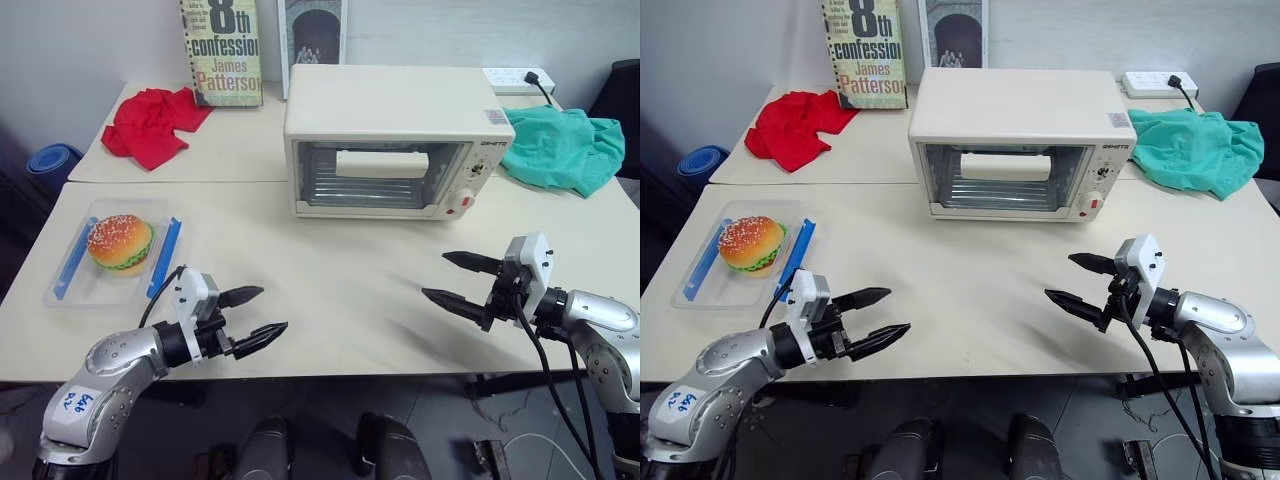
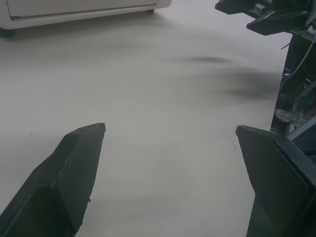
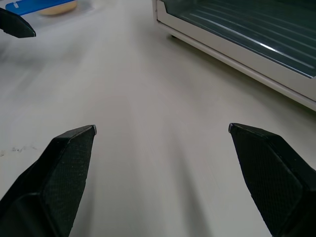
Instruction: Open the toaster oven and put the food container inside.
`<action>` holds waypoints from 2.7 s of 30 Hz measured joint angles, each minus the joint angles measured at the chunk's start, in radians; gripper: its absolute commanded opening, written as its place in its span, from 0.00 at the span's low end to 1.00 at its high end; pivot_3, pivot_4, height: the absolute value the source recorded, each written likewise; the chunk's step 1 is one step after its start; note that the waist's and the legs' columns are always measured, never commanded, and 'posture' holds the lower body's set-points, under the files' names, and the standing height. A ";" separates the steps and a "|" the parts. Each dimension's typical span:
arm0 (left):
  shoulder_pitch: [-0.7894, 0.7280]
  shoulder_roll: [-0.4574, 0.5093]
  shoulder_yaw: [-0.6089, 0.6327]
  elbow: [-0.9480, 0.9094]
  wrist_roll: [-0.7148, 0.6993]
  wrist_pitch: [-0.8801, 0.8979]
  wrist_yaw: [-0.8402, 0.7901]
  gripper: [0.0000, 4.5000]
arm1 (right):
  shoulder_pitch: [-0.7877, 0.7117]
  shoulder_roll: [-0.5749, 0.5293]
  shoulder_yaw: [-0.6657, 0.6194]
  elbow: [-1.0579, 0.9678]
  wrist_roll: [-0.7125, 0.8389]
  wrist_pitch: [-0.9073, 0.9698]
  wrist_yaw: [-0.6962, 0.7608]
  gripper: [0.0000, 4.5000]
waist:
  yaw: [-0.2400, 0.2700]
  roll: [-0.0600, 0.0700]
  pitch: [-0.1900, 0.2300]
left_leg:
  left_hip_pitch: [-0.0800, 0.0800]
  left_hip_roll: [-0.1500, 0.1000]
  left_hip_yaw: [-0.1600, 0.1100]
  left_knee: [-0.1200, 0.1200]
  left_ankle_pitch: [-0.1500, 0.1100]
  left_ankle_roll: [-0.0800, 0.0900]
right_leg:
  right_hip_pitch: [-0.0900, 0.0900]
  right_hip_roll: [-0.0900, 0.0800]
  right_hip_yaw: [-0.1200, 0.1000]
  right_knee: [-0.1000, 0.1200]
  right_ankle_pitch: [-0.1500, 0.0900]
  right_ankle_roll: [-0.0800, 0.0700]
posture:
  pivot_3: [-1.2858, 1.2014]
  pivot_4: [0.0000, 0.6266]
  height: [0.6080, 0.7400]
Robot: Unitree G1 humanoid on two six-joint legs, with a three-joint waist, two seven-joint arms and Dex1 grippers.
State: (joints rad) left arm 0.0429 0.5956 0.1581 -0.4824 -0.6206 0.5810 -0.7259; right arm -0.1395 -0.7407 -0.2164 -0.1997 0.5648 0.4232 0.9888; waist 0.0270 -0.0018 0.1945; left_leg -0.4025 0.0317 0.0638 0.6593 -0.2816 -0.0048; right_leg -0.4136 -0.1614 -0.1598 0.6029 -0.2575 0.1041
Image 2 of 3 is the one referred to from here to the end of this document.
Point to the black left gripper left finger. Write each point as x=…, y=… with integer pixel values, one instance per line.
x=56, y=182

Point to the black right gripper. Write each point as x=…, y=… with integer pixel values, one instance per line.
x=291, y=4

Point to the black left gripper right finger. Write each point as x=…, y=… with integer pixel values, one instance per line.
x=274, y=177

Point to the white appliance with feet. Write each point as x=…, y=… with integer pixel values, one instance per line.
x=74, y=10

